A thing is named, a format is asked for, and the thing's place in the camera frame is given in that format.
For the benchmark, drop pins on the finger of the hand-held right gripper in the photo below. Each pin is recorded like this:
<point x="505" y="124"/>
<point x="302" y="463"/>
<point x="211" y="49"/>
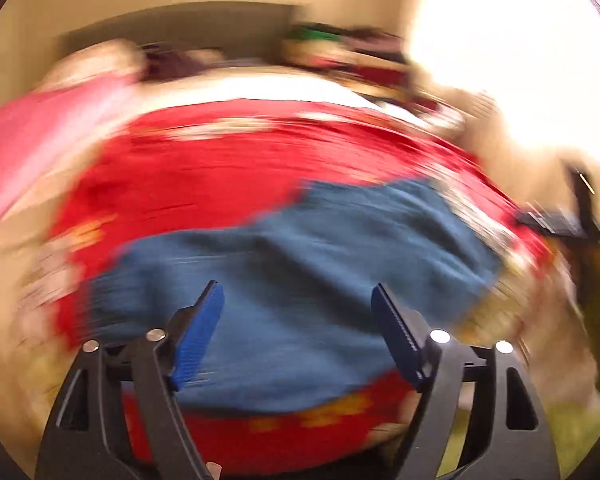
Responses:
<point x="550" y="222"/>

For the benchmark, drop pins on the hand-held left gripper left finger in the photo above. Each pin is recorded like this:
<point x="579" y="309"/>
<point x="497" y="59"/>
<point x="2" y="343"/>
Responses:
<point x="196" y="340"/>

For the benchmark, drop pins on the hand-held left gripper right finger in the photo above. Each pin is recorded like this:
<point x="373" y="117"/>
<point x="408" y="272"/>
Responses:
<point x="399" y="340"/>

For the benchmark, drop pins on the blue denim pants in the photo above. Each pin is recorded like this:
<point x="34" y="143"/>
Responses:
<point x="305" y="260"/>

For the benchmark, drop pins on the red floral blanket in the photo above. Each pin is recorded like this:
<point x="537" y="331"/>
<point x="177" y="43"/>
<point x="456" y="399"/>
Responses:
<point x="205" y="170"/>

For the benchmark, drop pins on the stack of folded clothes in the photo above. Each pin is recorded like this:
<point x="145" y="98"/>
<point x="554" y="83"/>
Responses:
<point x="360" y="60"/>

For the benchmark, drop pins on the pink quilt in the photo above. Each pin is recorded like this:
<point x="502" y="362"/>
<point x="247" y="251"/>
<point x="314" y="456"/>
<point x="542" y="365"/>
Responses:
<point x="30" y="130"/>

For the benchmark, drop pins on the cream bed sheet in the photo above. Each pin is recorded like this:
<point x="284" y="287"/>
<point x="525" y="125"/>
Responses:
<point x="290" y="87"/>

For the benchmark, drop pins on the purple striped pillow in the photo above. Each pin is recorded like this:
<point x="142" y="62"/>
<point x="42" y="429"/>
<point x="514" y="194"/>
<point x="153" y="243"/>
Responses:
<point x="185" y="62"/>

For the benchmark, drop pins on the floral pillow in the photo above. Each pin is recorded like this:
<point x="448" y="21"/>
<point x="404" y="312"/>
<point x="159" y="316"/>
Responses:
<point x="95" y="60"/>

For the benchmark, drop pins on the grey padded headboard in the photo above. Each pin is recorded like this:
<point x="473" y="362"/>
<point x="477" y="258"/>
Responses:
<point x="180" y="25"/>

